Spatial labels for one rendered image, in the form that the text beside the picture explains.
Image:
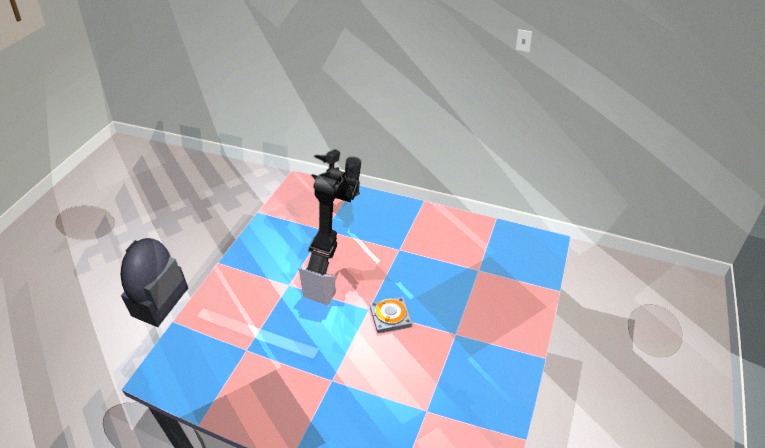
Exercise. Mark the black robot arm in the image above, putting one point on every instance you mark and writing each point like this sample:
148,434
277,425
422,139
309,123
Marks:
328,186

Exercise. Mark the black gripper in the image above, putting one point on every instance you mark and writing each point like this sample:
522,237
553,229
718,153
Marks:
330,158

